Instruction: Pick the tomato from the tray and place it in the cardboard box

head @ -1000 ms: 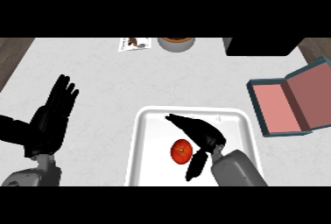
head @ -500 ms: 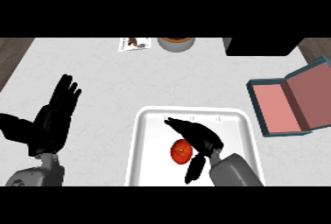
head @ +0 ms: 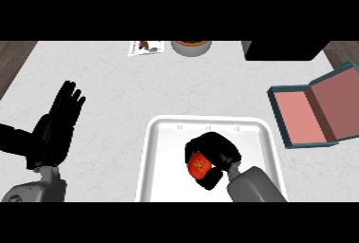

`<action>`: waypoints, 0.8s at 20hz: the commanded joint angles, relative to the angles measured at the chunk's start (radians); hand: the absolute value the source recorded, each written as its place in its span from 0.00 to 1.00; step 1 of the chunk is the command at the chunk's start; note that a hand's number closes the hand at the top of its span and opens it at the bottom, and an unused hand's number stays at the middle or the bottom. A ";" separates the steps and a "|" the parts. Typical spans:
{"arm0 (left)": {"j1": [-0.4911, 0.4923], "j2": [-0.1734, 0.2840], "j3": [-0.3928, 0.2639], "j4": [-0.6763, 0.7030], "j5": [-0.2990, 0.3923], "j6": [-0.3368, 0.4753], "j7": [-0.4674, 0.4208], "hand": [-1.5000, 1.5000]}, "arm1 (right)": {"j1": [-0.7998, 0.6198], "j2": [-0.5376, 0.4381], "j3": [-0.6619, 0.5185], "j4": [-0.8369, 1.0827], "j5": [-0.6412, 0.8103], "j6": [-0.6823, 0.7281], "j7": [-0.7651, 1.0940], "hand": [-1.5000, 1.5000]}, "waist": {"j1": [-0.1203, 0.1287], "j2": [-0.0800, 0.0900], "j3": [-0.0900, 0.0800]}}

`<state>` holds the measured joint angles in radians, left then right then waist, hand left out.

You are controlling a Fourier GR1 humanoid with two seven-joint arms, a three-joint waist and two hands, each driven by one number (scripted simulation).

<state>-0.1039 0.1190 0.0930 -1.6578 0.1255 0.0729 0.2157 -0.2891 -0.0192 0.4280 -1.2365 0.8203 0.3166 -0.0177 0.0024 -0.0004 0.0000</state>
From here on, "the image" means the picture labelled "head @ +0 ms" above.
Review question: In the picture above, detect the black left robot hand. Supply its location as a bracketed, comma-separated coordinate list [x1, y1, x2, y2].
[0, 80, 87, 171]

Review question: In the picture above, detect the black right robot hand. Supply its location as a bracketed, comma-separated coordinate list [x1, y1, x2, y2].
[183, 131, 242, 192]

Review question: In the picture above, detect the red tomato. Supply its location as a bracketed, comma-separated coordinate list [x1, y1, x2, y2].
[186, 151, 213, 180]

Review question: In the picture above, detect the white tray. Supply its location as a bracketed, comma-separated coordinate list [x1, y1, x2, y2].
[134, 114, 288, 203]

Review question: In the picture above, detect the teal and pink cardboard box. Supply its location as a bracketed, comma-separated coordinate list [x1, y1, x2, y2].
[266, 60, 359, 150]

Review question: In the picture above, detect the white printed card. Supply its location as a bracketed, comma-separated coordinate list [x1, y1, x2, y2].
[127, 40, 165, 57]

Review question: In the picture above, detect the grey pot with orange rim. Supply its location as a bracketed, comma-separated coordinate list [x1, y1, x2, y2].
[170, 40, 213, 58]

